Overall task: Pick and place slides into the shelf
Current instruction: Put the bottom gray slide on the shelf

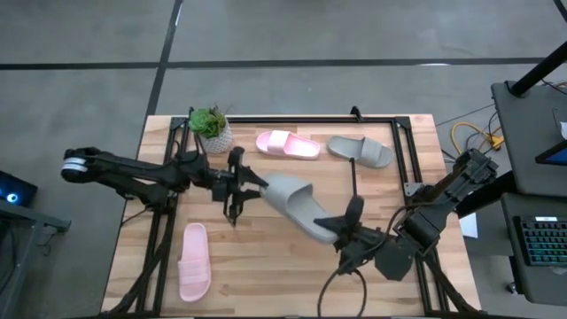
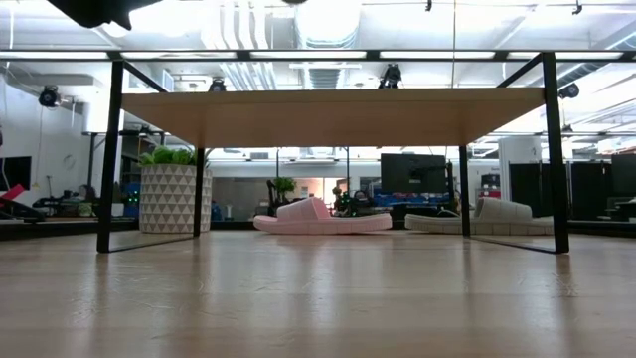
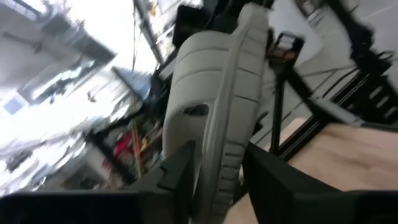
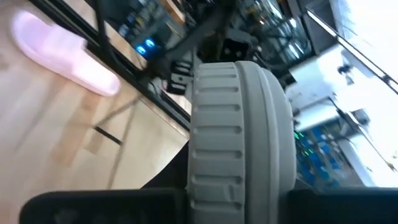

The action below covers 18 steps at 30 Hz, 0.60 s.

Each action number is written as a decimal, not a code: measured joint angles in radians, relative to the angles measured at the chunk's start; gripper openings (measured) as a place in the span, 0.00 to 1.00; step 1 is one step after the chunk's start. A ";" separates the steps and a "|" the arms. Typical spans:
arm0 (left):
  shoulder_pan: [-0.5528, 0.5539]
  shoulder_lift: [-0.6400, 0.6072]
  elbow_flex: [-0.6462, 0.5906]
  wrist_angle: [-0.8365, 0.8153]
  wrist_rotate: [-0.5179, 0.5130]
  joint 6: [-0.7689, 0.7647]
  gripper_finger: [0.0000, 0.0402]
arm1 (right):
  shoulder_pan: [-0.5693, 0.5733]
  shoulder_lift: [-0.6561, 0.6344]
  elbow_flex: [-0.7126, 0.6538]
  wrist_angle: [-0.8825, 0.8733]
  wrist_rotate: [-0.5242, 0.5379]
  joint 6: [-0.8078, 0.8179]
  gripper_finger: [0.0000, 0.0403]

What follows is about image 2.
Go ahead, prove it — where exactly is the black wall screen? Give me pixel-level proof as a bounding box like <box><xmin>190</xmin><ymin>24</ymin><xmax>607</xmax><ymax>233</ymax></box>
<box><xmin>0</xmin><ymin>155</ymin><xmax>33</xmax><ymax>193</ymax></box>

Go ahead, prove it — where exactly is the black metal rig frame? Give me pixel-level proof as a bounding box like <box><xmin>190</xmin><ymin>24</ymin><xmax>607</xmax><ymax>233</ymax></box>
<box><xmin>0</xmin><ymin>217</ymin><xmax>636</xmax><ymax>244</ymax></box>

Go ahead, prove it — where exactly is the black office partition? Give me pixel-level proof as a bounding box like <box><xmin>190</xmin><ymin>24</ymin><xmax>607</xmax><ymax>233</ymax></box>
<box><xmin>509</xmin><ymin>161</ymin><xmax>613</xmax><ymax>221</ymax></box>

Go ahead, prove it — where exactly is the red padded bar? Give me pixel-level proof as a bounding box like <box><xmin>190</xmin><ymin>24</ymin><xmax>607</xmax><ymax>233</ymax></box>
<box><xmin>0</xmin><ymin>184</ymin><xmax>25</xmax><ymax>203</ymax></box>

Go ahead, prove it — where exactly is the black computer monitor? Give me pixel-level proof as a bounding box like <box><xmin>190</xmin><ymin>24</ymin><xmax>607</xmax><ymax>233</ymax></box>
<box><xmin>380</xmin><ymin>152</ymin><xmax>448</xmax><ymax>195</ymax></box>
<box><xmin>610</xmin><ymin>153</ymin><xmax>636</xmax><ymax>198</ymax></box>

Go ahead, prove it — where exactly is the wooden shelf black metal frame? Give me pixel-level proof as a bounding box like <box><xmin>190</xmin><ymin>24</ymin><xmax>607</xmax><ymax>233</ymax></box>
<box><xmin>96</xmin><ymin>49</ymin><xmax>571</xmax><ymax>256</ymax></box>

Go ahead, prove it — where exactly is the small green office plant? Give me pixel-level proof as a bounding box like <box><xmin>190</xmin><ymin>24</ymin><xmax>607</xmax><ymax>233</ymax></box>
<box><xmin>270</xmin><ymin>175</ymin><xmax>298</xmax><ymax>205</ymax></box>

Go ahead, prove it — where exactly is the pink rubber slide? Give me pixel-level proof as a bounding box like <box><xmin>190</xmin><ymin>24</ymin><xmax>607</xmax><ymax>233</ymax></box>
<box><xmin>252</xmin><ymin>196</ymin><xmax>394</xmax><ymax>236</ymax></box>

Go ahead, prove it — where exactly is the grey rubber slide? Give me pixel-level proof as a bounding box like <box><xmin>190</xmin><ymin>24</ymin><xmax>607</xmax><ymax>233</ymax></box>
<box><xmin>404</xmin><ymin>197</ymin><xmax>556</xmax><ymax>237</ymax></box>

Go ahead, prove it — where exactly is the green succulent white patterned pot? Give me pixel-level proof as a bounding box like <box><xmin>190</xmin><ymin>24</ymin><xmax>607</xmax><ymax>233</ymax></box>
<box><xmin>138</xmin><ymin>145</ymin><xmax>214</xmax><ymax>235</ymax></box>

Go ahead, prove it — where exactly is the long linear ceiling light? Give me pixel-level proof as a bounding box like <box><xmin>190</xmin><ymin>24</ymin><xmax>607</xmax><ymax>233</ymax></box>
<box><xmin>0</xmin><ymin>48</ymin><xmax>636</xmax><ymax>63</ymax></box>

